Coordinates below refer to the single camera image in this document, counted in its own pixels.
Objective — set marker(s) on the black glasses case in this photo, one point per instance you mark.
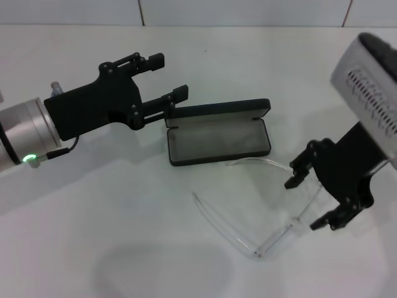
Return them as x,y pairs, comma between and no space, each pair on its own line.
217,139

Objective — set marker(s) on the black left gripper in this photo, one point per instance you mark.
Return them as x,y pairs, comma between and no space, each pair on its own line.
93,105

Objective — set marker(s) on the clear white glasses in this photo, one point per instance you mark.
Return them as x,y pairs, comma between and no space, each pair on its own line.
252,250

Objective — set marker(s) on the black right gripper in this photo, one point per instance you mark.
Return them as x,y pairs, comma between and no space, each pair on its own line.
344,167

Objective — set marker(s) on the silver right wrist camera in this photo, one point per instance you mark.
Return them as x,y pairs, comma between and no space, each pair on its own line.
369,93

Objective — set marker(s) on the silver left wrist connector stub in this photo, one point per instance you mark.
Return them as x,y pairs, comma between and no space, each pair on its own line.
56,87

